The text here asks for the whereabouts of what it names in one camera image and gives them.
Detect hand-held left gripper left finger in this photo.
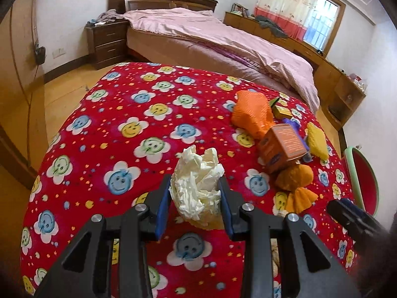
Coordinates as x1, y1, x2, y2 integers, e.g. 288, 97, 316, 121
34, 174, 172, 298

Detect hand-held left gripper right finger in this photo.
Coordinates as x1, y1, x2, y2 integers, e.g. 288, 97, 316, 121
217, 177, 362, 298

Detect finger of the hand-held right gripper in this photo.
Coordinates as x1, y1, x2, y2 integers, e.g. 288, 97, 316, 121
327, 199, 389, 243

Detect white tissue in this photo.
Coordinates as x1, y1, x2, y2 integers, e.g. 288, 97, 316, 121
169, 145, 225, 230

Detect twisted orange foam fruit net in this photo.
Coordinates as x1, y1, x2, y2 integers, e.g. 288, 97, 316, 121
274, 163, 318, 215

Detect orange carton box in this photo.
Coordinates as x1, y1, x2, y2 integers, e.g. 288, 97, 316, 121
257, 124, 307, 174

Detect yellow foam fruit net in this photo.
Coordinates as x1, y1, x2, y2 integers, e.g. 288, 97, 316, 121
305, 122, 330, 161

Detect large orange foam fruit net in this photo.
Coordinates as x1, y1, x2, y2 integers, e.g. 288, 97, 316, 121
231, 90, 275, 140

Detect blue-grey curved tube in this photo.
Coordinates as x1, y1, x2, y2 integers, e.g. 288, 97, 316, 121
282, 116, 314, 162

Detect small yellow green box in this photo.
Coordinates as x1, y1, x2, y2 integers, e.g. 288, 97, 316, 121
270, 98, 292, 120

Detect red smiley flower blanket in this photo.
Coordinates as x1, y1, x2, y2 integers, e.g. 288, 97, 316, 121
20, 62, 363, 298

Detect long low wooden cabinet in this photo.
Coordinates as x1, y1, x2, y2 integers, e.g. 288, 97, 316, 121
223, 11, 366, 131

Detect pink duvet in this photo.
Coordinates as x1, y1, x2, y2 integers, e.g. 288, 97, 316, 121
122, 8, 320, 114

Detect dark wooden nightstand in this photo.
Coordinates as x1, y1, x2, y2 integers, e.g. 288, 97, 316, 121
85, 20, 129, 70

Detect wooden wardrobe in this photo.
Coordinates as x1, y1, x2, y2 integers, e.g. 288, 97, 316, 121
0, 0, 50, 190

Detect grey cloth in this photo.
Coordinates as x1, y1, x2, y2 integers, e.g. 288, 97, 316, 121
254, 15, 289, 39

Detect wooden framed window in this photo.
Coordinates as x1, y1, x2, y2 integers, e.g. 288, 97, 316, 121
302, 0, 346, 58

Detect small photo frames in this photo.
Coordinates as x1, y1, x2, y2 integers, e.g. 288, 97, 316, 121
230, 3, 249, 16

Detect pile of pink clothes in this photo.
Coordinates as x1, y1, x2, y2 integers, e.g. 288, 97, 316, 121
93, 10, 125, 25

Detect floral curtain with red hem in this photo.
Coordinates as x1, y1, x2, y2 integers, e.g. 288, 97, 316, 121
254, 0, 320, 41

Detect black power cable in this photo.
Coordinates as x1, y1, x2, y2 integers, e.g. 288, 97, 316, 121
23, 0, 42, 168

